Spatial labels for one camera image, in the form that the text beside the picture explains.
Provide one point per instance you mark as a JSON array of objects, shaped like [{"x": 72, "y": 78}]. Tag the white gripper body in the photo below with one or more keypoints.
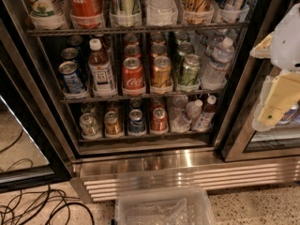
[{"x": 287, "y": 47}]

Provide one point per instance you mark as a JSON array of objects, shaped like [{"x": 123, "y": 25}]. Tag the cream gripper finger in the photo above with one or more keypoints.
[
  {"x": 262, "y": 50},
  {"x": 279, "y": 93}
]

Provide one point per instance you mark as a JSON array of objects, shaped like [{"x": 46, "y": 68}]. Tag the red coke can top shelf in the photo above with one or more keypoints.
[{"x": 86, "y": 13}]

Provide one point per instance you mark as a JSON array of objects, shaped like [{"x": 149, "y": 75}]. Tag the red coke can shelf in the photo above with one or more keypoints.
[
  {"x": 132, "y": 74},
  {"x": 86, "y": 13}
]

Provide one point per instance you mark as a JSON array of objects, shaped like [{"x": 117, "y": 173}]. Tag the water bottle middle shelf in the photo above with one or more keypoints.
[{"x": 218, "y": 65}]

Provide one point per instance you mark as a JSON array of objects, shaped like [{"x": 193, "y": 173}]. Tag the right fridge door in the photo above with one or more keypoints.
[{"x": 246, "y": 140}]

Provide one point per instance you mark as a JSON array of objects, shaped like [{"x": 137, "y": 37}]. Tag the silver blue can top shelf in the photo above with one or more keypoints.
[{"x": 232, "y": 11}]

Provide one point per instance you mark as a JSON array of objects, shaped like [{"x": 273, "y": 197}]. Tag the green can middle shelf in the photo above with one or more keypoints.
[{"x": 188, "y": 79}]

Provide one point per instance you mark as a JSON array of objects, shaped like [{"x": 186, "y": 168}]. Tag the orange can top shelf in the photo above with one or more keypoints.
[{"x": 197, "y": 11}]

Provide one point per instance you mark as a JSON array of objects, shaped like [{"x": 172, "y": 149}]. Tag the gold can middle shelf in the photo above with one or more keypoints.
[{"x": 161, "y": 75}]

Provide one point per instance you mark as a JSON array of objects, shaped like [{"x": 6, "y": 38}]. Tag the gold can shelf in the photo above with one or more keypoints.
[
  {"x": 161, "y": 75},
  {"x": 113, "y": 125}
]

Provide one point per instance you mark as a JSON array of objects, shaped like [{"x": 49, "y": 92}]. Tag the clear water bottle top shelf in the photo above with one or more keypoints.
[{"x": 161, "y": 12}]

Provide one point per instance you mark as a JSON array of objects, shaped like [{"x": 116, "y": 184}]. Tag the red can bottom shelf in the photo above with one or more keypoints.
[{"x": 159, "y": 120}]

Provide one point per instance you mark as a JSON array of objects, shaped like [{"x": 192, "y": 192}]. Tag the red coke can middle shelf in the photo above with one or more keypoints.
[{"x": 132, "y": 74}]

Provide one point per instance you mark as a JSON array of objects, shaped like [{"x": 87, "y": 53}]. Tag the blue pepsi can bottom shelf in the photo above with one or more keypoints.
[{"x": 136, "y": 122}]

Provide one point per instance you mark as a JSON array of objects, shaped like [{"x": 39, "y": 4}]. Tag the gold can bottom shelf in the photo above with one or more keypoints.
[{"x": 113, "y": 125}]

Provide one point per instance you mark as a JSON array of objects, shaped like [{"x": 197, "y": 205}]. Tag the green white can bottom shelf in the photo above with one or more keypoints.
[{"x": 90, "y": 126}]

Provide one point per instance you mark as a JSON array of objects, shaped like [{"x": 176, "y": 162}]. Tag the blue pepsi can front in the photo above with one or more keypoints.
[{"x": 73, "y": 80}]

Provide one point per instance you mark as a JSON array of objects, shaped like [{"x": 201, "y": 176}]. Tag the stainless fridge base grille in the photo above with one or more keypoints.
[{"x": 105, "y": 178}]

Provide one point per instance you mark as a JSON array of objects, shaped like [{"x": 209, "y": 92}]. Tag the white 7up can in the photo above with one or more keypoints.
[{"x": 46, "y": 14}]

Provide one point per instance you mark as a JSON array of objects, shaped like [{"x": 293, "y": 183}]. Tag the open glass fridge door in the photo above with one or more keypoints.
[{"x": 29, "y": 148}]

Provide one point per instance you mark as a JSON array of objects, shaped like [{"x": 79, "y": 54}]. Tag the water bottle bottom right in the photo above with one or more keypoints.
[{"x": 209, "y": 109}]

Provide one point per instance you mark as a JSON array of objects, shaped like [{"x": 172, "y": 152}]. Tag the water bottle bottom left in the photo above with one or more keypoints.
[{"x": 183, "y": 121}]

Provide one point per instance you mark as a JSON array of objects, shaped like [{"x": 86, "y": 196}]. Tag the clear plastic bin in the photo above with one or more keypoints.
[{"x": 164, "y": 206}]

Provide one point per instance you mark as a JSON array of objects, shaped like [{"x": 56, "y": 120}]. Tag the tea bottle white cap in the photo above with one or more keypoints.
[{"x": 101, "y": 70}]

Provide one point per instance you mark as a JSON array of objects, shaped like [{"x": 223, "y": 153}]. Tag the top wire shelf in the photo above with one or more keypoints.
[{"x": 134, "y": 29}]

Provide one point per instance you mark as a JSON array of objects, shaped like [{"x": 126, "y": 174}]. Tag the wire shelf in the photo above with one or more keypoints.
[
  {"x": 134, "y": 29},
  {"x": 94, "y": 99}
]

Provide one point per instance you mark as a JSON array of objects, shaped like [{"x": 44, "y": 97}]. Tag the middle wire shelf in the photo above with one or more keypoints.
[{"x": 94, "y": 99}]

